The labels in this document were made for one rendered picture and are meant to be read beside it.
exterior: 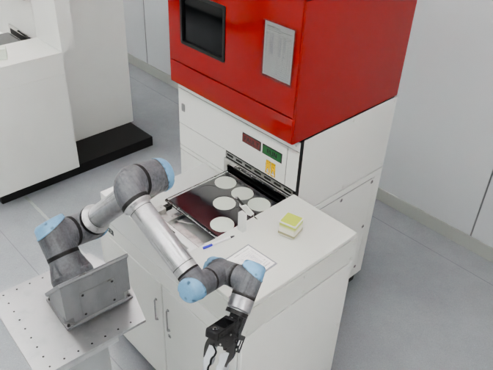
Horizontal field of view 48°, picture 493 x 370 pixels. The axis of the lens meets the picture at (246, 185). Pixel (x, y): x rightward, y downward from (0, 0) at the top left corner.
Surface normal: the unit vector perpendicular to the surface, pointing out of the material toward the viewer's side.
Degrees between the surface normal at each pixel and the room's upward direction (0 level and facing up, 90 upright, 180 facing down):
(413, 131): 90
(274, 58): 90
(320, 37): 90
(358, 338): 0
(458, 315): 0
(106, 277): 90
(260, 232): 0
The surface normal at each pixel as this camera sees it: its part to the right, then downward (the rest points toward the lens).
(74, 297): 0.64, 0.46
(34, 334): 0.04, -0.82
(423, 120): -0.73, 0.37
